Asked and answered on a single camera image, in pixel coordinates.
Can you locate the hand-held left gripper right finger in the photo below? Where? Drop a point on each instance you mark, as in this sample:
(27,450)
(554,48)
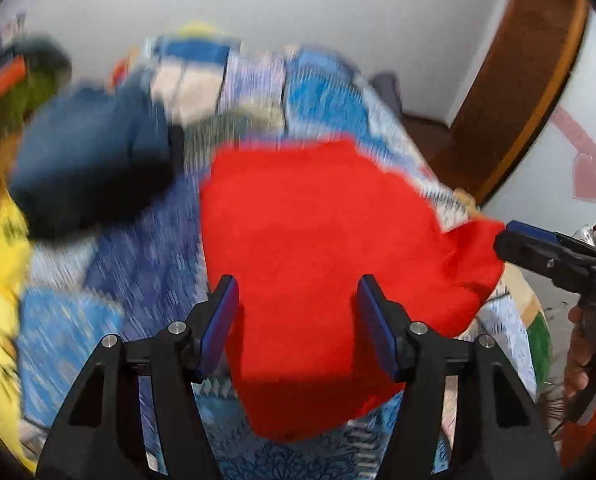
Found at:
(378,330)

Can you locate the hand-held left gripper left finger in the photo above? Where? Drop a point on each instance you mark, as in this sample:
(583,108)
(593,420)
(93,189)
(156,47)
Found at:
(220,327)

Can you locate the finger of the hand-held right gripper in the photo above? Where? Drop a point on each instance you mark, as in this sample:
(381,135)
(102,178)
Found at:
(533,232)
(538,260)

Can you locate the red jacket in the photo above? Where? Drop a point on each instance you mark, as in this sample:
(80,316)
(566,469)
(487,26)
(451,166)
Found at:
(328,240)

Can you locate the person's right hand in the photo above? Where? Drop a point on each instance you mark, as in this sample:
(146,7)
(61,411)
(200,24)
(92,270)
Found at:
(578,355)

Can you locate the white suitcase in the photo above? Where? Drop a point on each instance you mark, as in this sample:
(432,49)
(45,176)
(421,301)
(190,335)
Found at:
(553,310)

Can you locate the green round cushion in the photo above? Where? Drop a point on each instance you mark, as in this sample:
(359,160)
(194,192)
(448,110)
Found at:
(539,345)

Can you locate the dried twigs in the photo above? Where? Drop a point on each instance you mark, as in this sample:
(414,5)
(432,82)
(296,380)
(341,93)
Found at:
(558,407)

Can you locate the blue patchwork bedspread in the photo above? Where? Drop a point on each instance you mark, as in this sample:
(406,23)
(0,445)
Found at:
(142,260)

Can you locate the brown wooden door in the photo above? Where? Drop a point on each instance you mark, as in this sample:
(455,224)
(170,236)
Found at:
(518,85)

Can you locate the grey-blue cushion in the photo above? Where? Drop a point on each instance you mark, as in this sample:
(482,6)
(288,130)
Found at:
(387,92)

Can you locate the folded blue jeans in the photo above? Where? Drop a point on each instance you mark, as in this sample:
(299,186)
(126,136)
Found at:
(87,160)

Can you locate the yellow printed blanket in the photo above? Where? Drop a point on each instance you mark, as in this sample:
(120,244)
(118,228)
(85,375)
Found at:
(2,270)

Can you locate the red cloth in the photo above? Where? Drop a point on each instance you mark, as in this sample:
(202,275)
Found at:
(121,70)

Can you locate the green patterned bag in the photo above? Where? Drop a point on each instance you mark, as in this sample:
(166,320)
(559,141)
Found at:
(22,105)

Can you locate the yellow plush toy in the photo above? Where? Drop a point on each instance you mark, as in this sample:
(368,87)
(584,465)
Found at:
(200,29)

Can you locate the grey plush toy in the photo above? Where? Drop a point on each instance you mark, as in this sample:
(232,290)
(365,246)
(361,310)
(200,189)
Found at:
(47,52)

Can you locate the orange box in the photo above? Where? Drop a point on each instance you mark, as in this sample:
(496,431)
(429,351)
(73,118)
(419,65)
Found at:
(5,80)

